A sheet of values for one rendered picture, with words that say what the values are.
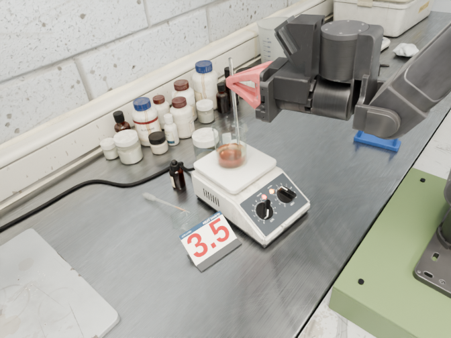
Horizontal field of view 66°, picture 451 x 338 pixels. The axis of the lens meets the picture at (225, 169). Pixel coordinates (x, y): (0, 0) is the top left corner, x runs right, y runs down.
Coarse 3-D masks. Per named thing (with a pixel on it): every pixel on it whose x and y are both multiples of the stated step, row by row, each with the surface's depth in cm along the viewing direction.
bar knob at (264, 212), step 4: (268, 200) 61; (260, 204) 62; (264, 204) 61; (268, 204) 60; (256, 208) 61; (260, 208) 61; (264, 208) 60; (268, 208) 60; (256, 212) 61; (260, 212) 61; (264, 212) 60; (268, 212) 60; (272, 212) 62; (260, 216) 61; (264, 216) 60; (268, 216) 61
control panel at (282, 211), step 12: (276, 180) 65; (288, 180) 66; (264, 192) 63; (276, 192) 64; (300, 192) 65; (240, 204) 61; (252, 204) 62; (276, 204) 63; (288, 204) 64; (300, 204) 64; (252, 216) 61; (276, 216) 62; (288, 216) 62; (264, 228) 60; (276, 228) 61
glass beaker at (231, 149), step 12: (228, 120) 64; (240, 120) 64; (216, 132) 64; (228, 132) 66; (240, 132) 65; (216, 144) 62; (228, 144) 61; (240, 144) 61; (216, 156) 65; (228, 156) 63; (240, 156) 63; (228, 168) 64
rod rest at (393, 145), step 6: (360, 132) 82; (354, 138) 83; (360, 138) 82; (366, 138) 82; (372, 138) 82; (378, 138) 82; (372, 144) 81; (378, 144) 81; (384, 144) 80; (390, 144) 80; (396, 144) 79; (396, 150) 79
